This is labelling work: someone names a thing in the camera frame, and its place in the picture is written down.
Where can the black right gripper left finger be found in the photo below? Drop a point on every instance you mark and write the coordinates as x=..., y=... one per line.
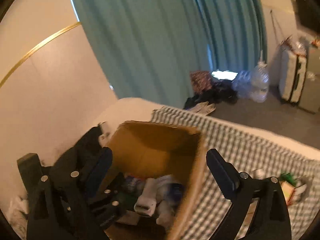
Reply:
x=63, y=204

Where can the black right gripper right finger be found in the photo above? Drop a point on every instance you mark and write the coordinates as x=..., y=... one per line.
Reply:
x=271, y=217

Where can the green granule sachet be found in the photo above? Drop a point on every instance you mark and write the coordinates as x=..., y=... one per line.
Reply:
x=289, y=178

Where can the amoxicillin capsule medicine box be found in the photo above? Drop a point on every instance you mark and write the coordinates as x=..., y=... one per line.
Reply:
x=292, y=194

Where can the brown cardboard box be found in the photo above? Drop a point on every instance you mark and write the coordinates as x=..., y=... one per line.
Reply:
x=151, y=150

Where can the checkered bed sheet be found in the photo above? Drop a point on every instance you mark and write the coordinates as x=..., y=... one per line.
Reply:
x=247, y=152

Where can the grey white sock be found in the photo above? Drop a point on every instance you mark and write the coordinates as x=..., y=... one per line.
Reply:
x=155, y=200

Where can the grey mini fridge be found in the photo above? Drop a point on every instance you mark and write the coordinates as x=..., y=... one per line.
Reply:
x=309, y=99

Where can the large clear water jug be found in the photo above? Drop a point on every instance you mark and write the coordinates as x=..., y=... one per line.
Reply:
x=259, y=82

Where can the teal curtain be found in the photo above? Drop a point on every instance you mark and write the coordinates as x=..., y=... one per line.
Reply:
x=148, y=48

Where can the dark floral bag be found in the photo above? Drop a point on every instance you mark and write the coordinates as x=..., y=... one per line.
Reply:
x=201, y=81

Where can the white suitcase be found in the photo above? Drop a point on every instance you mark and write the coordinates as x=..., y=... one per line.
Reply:
x=292, y=76

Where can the black wall television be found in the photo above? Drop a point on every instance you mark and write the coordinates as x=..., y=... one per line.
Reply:
x=307, y=16

